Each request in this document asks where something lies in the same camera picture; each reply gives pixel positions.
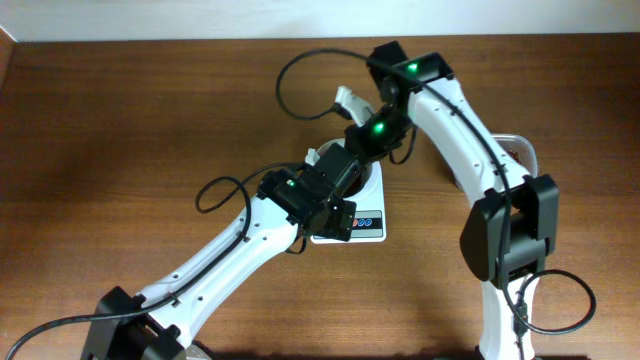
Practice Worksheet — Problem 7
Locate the clear plastic food container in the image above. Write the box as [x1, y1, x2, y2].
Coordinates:
[452, 133, 539, 191]

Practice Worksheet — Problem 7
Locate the white round bowl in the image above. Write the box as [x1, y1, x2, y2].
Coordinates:
[316, 138, 373, 197]

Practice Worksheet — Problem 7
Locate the white digital kitchen scale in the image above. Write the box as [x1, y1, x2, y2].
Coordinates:
[311, 162, 387, 244]

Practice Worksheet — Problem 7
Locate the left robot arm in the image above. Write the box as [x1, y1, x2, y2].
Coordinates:
[81, 144, 366, 359]

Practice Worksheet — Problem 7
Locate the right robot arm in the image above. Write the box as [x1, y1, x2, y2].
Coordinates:
[333, 42, 559, 359]

